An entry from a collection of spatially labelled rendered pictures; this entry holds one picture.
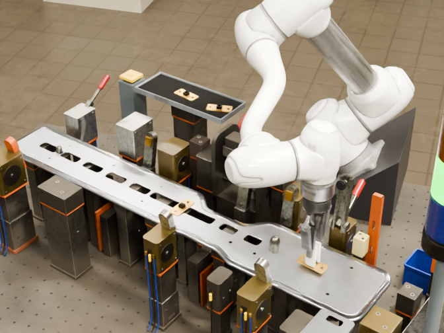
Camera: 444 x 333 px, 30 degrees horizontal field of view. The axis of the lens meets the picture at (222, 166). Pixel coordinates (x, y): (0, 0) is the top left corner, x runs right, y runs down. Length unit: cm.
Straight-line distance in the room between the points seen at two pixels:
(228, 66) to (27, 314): 313
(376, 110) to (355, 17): 337
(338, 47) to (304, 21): 21
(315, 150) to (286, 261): 43
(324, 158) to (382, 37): 393
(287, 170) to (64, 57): 382
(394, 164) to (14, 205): 127
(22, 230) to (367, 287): 122
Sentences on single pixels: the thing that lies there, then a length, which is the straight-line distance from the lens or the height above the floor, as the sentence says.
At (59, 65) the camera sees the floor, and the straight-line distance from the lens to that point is 562.
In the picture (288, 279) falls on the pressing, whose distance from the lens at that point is 229.
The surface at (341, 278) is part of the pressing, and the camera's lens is 231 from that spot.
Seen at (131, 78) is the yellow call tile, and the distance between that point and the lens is 292.
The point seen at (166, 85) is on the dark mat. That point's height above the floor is 116.
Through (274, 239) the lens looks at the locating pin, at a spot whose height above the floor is 105.
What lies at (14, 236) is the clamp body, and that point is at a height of 77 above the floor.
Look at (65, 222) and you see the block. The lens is 264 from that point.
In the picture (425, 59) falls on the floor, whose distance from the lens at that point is 570.
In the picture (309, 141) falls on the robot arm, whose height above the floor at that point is 144.
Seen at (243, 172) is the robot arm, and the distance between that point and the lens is 201.
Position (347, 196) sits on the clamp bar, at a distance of 233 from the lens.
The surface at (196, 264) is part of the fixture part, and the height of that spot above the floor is 87.
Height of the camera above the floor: 254
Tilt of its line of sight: 35 degrees down
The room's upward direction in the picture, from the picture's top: 1 degrees counter-clockwise
